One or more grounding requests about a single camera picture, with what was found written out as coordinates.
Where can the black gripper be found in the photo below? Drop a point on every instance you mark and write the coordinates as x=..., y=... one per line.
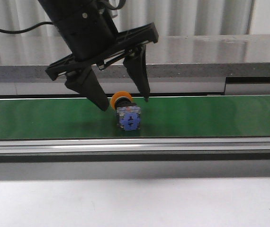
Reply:
x=95, y=40

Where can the yellow push button switch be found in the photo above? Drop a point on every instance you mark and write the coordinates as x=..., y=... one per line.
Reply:
x=128, y=113

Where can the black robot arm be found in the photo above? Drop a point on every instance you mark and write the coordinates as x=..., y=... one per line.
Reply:
x=61, y=9

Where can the white pleated curtain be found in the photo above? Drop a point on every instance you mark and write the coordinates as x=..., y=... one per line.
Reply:
x=171, y=17

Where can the grey granite counter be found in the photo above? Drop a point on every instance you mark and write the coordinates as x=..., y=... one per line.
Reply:
x=216, y=64

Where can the green conveyor belt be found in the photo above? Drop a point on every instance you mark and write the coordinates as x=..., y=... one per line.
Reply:
x=193, y=116

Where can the aluminium conveyor frame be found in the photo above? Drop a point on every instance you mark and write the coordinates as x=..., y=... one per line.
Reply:
x=136, y=149

